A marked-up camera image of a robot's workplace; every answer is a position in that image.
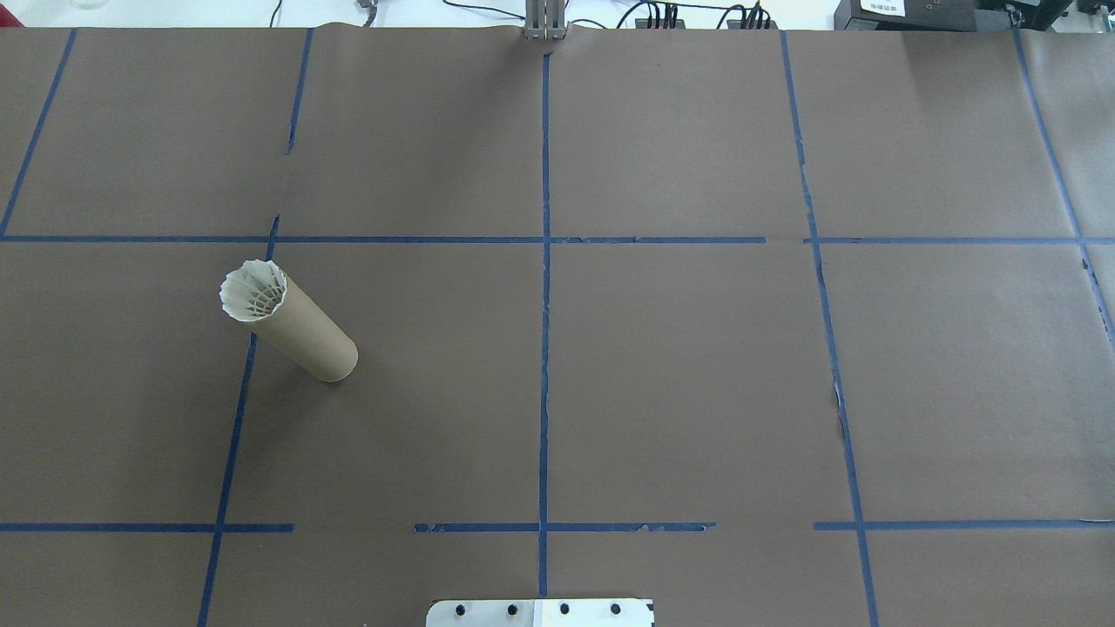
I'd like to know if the white feather shuttlecock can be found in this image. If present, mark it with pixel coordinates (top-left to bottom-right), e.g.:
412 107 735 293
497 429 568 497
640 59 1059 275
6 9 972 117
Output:
219 260 289 324

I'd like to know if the brown cardboard tube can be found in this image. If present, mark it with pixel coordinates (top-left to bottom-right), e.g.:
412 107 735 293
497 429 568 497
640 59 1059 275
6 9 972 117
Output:
222 261 359 383

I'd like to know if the black box device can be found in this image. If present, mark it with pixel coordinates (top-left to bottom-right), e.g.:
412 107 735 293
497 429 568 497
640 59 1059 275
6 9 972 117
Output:
835 0 1074 33

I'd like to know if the aluminium profile post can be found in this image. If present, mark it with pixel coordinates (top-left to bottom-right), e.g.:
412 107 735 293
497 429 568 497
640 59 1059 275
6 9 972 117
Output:
523 0 569 42

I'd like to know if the white pedestal column with plate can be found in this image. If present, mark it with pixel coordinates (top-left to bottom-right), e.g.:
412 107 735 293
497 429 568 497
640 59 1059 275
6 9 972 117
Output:
426 598 655 627

